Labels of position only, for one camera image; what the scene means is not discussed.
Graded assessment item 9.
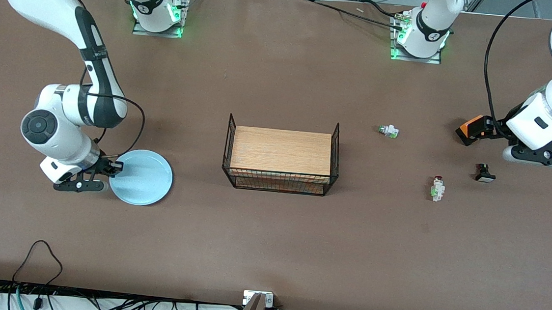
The light blue round plate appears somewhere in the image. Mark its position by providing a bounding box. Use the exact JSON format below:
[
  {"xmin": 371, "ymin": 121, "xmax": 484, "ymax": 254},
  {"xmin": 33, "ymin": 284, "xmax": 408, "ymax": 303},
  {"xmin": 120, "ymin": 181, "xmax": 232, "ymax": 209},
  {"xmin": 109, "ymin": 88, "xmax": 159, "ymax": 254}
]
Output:
[{"xmin": 107, "ymin": 147, "xmax": 176, "ymax": 208}]

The black square white-top push button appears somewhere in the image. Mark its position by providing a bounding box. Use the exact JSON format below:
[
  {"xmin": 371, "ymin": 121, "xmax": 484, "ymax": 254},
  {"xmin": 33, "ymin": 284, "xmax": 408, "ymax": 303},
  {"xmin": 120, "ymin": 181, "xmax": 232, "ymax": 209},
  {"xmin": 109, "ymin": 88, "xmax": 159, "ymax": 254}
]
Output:
[{"xmin": 474, "ymin": 163, "xmax": 497, "ymax": 184}]

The teal cable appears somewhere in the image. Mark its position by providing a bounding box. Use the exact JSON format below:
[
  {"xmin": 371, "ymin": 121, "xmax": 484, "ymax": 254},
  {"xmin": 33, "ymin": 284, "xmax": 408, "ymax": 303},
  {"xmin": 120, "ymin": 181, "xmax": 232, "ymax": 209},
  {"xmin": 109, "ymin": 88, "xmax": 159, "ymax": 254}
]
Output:
[{"xmin": 12, "ymin": 285, "xmax": 26, "ymax": 310}]

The silver metal mounting plate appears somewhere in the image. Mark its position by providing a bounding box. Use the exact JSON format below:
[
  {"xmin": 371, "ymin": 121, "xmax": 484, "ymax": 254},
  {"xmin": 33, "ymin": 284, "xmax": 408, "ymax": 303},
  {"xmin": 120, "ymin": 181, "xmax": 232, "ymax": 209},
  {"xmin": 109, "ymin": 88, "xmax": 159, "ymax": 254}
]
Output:
[{"xmin": 243, "ymin": 289, "xmax": 275, "ymax": 308}]

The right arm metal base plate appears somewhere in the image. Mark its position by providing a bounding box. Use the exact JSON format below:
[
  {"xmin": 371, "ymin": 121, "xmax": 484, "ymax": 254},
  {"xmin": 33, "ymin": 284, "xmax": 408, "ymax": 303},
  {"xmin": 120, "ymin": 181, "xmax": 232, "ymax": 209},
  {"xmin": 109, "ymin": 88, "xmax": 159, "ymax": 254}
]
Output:
[{"xmin": 132, "ymin": 0, "xmax": 187, "ymax": 40}]

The green push button switch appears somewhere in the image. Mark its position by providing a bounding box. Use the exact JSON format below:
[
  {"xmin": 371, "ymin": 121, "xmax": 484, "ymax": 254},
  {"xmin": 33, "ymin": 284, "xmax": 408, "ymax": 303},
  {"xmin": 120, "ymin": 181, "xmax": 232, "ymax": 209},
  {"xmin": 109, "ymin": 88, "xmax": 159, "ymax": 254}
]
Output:
[{"xmin": 377, "ymin": 124, "xmax": 400, "ymax": 140}]

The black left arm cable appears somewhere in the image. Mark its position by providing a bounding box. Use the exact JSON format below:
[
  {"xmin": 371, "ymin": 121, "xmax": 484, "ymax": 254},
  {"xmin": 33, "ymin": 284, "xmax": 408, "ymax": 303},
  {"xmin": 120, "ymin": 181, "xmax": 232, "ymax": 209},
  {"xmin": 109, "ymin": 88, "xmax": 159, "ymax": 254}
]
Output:
[{"xmin": 479, "ymin": 0, "xmax": 540, "ymax": 126}]

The long black table cable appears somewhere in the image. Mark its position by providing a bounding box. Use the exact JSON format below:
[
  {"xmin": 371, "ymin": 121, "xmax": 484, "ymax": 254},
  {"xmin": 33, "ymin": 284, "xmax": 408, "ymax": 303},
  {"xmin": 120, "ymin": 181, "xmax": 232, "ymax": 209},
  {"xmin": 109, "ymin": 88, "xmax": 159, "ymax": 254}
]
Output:
[{"xmin": 303, "ymin": 0, "xmax": 407, "ymax": 28}]

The thin black looped cable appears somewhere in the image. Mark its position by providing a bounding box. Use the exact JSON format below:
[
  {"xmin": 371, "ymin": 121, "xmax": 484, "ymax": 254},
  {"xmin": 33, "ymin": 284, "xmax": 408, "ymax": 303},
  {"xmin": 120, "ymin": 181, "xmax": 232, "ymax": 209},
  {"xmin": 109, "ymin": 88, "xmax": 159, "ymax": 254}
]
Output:
[{"xmin": 12, "ymin": 238, "xmax": 66, "ymax": 289}]

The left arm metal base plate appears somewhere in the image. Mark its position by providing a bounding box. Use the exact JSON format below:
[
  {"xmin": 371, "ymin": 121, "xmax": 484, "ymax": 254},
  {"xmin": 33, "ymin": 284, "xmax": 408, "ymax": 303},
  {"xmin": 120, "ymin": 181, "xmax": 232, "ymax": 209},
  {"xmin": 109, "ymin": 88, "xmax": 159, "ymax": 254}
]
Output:
[{"xmin": 389, "ymin": 9, "xmax": 447, "ymax": 65}]

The black wire rack wooden shelf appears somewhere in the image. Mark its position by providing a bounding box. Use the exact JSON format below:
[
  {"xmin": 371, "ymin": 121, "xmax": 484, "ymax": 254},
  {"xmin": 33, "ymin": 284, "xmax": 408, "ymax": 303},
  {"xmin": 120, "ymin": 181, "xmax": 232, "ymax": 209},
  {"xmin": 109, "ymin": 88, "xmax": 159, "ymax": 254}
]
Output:
[{"xmin": 221, "ymin": 113, "xmax": 343, "ymax": 197}]

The red push button switch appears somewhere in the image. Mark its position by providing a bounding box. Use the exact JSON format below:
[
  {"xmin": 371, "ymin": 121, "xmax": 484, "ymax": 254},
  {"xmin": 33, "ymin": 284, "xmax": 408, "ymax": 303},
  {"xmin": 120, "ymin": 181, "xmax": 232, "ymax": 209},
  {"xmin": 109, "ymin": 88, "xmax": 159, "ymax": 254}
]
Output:
[{"xmin": 430, "ymin": 175, "xmax": 447, "ymax": 203}]

